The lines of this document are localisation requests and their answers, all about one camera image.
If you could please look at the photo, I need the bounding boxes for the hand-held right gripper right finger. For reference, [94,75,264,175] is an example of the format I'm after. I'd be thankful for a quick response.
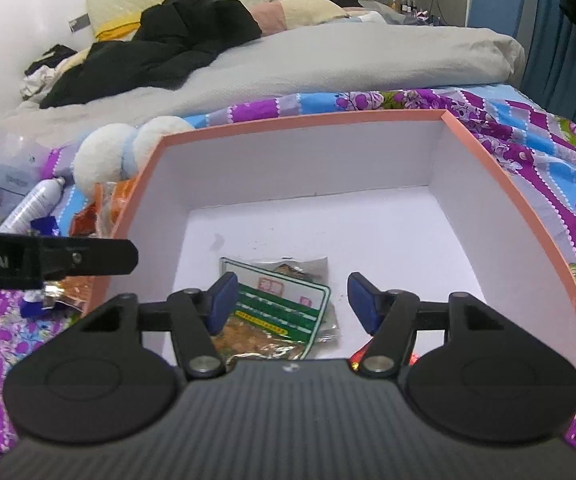
[347,272,501,380]

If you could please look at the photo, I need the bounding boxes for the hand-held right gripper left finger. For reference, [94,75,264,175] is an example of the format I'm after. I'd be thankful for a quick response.
[75,271,239,380]

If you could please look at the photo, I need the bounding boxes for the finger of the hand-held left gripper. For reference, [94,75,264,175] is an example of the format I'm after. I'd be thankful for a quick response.
[38,238,140,281]

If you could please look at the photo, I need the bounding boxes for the green label snack packet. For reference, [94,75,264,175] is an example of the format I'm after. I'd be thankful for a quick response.
[208,257,331,361]

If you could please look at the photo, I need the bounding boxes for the orange snack packet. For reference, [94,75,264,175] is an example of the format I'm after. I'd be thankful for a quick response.
[110,181,139,222]

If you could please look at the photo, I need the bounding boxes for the dark mushroom snack packet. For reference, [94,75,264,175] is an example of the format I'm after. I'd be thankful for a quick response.
[255,256,343,345]

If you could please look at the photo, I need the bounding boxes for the red crinkled snack packet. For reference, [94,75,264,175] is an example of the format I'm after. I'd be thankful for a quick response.
[350,347,419,367]

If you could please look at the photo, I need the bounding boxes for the pink cardboard box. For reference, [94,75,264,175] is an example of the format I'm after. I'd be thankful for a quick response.
[88,109,576,376]

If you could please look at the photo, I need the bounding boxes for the red label snack packet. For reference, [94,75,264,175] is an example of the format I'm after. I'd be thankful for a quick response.
[70,185,106,237]

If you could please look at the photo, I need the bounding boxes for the white spray bottle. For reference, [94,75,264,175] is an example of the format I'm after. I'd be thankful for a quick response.
[0,177,67,235]

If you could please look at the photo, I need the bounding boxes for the translucent plastic bag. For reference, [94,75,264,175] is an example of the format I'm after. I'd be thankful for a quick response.
[0,127,59,226]

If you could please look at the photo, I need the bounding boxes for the white and blue plush toy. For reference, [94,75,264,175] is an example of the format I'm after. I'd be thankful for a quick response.
[73,116,191,196]

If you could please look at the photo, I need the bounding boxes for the white crumpled clothes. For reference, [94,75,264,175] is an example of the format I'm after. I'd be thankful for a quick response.
[20,67,59,101]

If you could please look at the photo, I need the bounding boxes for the black crumpled clothes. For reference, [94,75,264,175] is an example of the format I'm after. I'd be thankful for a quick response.
[25,45,76,76]

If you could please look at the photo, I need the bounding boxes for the yellow pillow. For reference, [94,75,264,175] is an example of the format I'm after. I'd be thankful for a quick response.
[95,12,144,41]

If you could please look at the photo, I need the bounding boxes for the black jacket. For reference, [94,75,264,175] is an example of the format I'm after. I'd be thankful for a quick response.
[40,0,263,109]

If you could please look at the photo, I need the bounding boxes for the grey duvet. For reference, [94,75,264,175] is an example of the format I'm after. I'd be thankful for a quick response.
[0,25,526,171]

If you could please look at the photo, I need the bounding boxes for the cluster of small bottles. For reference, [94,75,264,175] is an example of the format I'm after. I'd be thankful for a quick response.
[395,0,443,23]

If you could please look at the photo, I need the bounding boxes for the pink and beige pillow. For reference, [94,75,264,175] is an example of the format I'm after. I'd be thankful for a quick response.
[248,0,363,36]

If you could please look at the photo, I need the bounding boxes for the blue cushion pad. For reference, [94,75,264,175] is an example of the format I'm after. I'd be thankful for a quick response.
[468,0,526,36]

